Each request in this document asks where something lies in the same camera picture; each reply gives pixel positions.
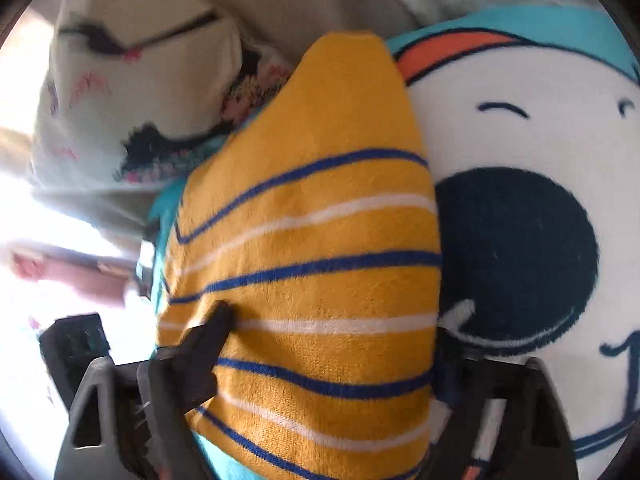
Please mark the white bird print pillow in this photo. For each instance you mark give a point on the white bird print pillow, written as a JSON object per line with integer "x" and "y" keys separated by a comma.
{"x": 150, "y": 85}

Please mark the teal cartoon printed blanket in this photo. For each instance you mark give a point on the teal cartoon printed blanket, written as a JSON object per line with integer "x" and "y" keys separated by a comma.
{"x": 525, "y": 125}

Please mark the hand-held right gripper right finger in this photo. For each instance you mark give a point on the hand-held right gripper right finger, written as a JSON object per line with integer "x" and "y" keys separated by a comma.
{"x": 452, "y": 385}

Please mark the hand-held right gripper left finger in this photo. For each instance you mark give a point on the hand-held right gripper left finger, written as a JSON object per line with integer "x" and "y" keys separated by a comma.
{"x": 200, "y": 355}

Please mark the yellow striped sweater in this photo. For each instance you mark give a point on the yellow striped sweater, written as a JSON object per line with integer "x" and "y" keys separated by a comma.
{"x": 310, "y": 240}

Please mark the pink cloth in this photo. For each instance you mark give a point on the pink cloth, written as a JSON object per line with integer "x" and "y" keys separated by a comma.
{"x": 75, "y": 275}

